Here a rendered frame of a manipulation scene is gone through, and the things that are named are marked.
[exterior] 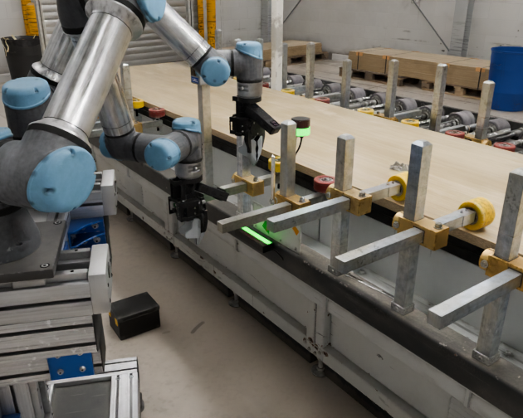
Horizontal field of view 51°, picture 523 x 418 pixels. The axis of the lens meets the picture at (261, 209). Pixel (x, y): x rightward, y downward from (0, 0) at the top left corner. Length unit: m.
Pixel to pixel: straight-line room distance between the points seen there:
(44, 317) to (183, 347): 1.43
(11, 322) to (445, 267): 1.13
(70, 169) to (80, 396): 1.21
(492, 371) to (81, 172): 0.98
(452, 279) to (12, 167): 1.19
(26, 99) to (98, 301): 0.61
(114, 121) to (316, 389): 1.40
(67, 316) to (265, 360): 1.41
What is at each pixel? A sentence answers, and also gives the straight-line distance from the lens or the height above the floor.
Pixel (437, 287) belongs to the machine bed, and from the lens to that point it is 1.71.
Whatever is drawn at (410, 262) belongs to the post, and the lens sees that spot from 1.44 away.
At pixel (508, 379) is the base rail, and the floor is 0.70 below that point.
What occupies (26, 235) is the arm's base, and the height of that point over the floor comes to 1.08.
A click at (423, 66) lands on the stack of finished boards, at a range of 8.27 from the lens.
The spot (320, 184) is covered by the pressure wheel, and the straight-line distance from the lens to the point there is 1.78.
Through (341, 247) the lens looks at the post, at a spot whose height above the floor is 0.79.
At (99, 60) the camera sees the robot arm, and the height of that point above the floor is 1.38.
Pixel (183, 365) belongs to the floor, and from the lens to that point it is 2.44.
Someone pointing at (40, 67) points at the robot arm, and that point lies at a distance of 1.66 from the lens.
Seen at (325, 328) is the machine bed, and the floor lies 0.26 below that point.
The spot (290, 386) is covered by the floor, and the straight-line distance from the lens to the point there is 2.32.
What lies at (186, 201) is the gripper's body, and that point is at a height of 0.96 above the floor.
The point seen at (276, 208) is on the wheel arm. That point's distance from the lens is 1.69.
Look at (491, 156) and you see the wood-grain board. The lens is 2.22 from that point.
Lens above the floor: 1.53
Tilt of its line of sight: 23 degrees down
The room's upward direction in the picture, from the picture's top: straight up
